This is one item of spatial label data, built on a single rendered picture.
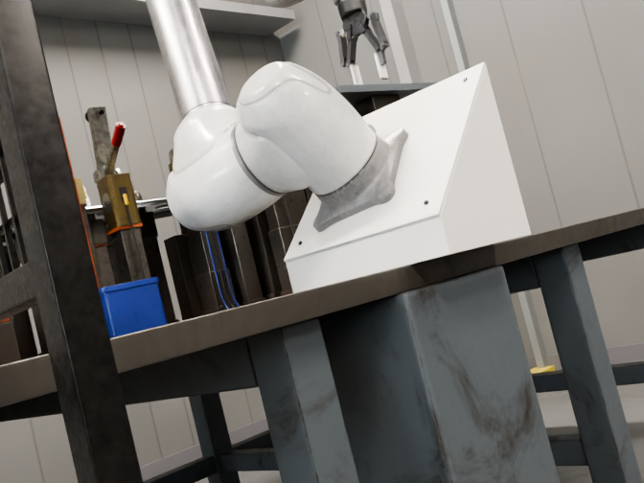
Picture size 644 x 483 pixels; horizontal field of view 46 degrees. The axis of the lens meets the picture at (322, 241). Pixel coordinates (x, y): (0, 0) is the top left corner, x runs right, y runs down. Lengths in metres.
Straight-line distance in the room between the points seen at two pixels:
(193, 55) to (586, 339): 1.02
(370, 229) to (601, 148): 2.75
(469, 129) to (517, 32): 2.86
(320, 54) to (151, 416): 2.44
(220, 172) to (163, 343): 0.52
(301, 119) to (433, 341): 0.41
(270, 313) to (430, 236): 0.32
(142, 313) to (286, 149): 0.39
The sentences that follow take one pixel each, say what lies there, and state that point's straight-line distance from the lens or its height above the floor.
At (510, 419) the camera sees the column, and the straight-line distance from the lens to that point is 1.38.
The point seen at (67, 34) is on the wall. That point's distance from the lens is 4.30.
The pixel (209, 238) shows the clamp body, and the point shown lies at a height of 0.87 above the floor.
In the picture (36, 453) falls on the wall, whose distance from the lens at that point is 3.73.
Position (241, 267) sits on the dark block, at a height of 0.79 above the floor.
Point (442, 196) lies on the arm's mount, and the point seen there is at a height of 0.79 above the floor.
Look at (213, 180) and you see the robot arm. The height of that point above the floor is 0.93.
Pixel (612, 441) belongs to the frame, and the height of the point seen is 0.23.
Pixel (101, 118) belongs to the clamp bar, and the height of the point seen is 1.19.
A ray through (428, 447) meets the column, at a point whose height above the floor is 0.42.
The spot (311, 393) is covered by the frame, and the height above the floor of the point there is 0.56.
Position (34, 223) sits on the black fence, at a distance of 0.53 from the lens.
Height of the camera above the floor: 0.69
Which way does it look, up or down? 4 degrees up
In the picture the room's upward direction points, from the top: 14 degrees counter-clockwise
